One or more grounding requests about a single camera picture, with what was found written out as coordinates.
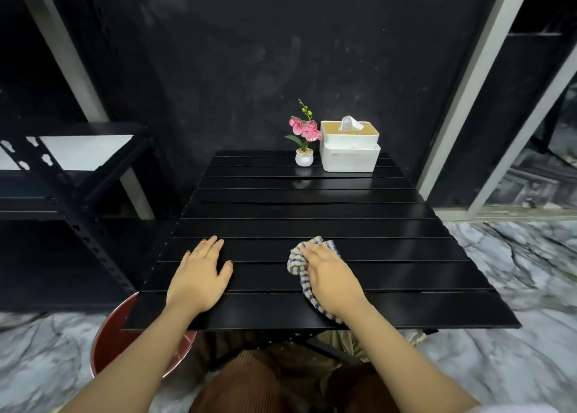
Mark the white tissue box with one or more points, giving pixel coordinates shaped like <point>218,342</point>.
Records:
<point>349,153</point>

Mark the red round stool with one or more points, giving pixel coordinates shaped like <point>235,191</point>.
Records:
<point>115,336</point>

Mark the white door frame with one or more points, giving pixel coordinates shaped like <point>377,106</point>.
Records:
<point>455,119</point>

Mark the person's left forearm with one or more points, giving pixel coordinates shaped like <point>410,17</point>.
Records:
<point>135,363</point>

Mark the brown pleated trousers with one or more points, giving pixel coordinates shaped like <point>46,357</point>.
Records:
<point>252,385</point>

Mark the person's left hand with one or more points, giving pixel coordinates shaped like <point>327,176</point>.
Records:
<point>194,284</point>

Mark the person's left little finger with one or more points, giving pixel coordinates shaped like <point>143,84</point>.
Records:
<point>185,260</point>

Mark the blue striped cleaning cloth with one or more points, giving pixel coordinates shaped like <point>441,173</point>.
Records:
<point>295,264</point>

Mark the person's right forearm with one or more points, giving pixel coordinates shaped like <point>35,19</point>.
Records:
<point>401,363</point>

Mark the white tissue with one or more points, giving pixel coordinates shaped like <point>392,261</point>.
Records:
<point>350,123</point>

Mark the pink orchid in white pot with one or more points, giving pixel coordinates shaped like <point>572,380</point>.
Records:
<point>305,131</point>

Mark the person's left middle finger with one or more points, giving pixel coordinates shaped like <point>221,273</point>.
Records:
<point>207,246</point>

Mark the person's right fingers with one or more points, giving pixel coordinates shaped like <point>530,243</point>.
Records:
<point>321,254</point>

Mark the black metal shelf rack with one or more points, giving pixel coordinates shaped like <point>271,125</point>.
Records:
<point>76,200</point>

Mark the person's right hand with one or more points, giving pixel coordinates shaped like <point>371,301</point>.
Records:
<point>331,282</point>

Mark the person's left thumb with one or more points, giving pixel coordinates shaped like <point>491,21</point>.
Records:
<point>226,270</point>

